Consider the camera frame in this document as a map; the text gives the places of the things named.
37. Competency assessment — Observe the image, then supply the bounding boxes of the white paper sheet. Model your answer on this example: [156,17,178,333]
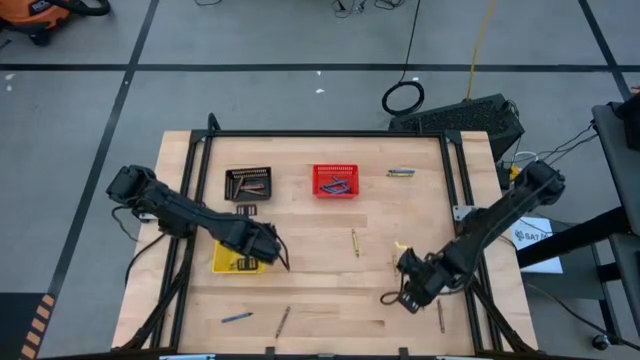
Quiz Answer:
[509,216,565,275]

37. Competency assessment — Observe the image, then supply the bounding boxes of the black hanging cable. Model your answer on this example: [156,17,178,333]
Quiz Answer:
[380,0,427,118]

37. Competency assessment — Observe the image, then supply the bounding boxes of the yellow slotted plastic basket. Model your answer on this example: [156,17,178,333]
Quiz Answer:
[211,239,268,275]

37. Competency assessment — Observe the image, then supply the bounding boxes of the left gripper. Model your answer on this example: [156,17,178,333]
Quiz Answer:
[219,203,282,272]

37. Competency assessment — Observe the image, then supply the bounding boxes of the hazard-striped floor mat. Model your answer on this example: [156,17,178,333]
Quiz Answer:
[0,292,57,360]

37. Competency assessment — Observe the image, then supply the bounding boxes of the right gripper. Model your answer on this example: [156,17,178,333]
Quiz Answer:
[394,247,469,316]

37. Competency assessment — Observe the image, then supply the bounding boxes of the grey desk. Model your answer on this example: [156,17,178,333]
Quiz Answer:
[591,102,640,331]

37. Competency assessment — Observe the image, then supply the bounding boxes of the yellow hanging cable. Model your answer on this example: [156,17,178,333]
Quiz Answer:
[465,0,499,100]

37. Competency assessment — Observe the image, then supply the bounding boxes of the orange shop vacuum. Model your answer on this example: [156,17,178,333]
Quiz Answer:
[0,0,112,47]

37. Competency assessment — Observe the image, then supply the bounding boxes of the black table frame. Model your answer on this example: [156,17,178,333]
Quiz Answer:
[110,112,539,360]

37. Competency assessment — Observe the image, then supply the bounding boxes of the red slotted plastic basket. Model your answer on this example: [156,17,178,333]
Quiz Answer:
[312,163,361,200]

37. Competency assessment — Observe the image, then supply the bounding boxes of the black slotted plastic basket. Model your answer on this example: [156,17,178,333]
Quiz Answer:
[224,166,273,203]

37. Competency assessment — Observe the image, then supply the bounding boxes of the black computer case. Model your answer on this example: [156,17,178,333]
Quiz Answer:
[388,93,526,162]

